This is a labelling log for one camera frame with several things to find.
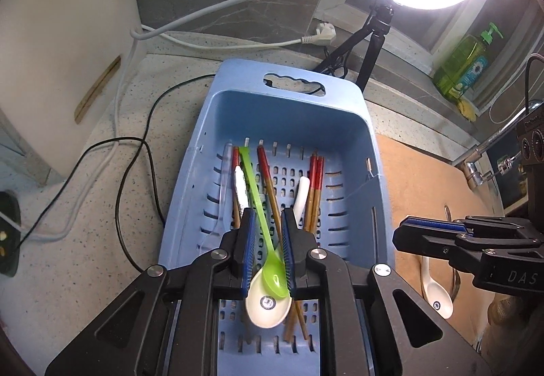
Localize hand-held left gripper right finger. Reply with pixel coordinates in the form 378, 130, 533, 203
280, 207, 494, 376

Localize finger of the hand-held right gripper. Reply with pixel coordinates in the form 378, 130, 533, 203
397, 218, 468, 237
393, 230, 481, 275

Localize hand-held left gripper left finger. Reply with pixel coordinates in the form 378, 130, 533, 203
45, 208, 256, 376

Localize green plastic spoon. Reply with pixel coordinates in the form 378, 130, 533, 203
238, 146, 290, 300

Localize white ceramic spoon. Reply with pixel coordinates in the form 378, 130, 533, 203
233, 165, 294, 329
295, 176, 310, 217
421, 256, 455, 319

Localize blue plastic basket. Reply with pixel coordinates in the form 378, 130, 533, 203
158, 58, 397, 376

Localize person's right hand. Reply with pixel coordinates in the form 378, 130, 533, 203
487, 295, 532, 345

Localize orange mat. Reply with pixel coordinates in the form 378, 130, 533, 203
376, 133, 511, 355

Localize metal faucet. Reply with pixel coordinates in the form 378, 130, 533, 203
453, 101, 544, 190

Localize dark blue box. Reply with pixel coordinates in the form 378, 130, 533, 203
487, 142, 530, 209

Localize yellow sponge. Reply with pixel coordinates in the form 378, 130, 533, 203
457, 99, 477, 122

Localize green dish soap bottle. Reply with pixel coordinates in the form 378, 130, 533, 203
432, 22, 504, 101

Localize black tripod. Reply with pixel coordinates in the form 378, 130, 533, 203
312, 4, 396, 92

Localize black power socket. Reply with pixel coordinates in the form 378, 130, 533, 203
0, 191, 22, 279

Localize white appliance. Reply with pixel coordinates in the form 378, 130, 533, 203
0, 0, 143, 185

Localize thin black cable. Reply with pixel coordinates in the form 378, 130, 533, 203
17, 74, 336, 273

